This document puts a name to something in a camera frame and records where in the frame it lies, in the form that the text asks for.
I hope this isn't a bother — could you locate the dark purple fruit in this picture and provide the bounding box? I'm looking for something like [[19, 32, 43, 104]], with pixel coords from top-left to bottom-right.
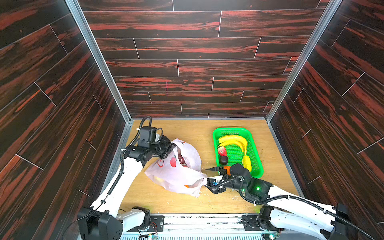
[[219, 156, 229, 166]]

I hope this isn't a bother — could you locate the pink printed plastic bag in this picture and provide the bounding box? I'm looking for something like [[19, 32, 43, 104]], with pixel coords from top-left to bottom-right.
[[145, 139, 208, 198]]

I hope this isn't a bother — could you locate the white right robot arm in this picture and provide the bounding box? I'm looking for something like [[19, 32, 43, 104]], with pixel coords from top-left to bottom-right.
[[205, 164, 374, 240]]

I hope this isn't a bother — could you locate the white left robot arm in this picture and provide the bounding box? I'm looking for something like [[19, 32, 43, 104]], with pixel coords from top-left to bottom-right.
[[77, 136, 176, 240]]

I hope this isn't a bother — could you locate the orange fake fruit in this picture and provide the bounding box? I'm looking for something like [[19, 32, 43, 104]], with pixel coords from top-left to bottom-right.
[[224, 166, 231, 176]]

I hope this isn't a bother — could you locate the small yellow banana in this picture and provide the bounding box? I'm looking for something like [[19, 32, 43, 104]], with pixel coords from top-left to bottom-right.
[[242, 155, 252, 172]]

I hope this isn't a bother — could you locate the green plastic basket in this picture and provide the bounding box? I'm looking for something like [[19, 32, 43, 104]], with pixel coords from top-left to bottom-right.
[[213, 127, 264, 179]]

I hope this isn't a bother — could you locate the yellow banana bunch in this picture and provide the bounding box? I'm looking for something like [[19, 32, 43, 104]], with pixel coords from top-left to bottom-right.
[[219, 135, 248, 155]]

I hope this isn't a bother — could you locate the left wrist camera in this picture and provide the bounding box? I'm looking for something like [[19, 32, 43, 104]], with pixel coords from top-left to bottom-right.
[[137, 126, 163, 144]]

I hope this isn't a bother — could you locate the metal base rail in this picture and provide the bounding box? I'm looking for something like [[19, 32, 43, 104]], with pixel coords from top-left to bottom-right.
[[121, 213, 318, 240]]

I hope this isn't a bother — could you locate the aluminium corner post left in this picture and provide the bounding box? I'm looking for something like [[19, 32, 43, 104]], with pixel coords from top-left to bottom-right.
[[65, 0, 132, 124]]

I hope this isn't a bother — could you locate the aluminium corner post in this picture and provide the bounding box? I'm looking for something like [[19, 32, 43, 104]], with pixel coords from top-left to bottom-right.
[[65, 0, 132, 124], [266, 0, 342, 126]]

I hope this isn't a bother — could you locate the aluminium corner post right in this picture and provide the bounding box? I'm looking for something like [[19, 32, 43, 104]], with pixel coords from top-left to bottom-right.
[[266, 0, 342, 126]]

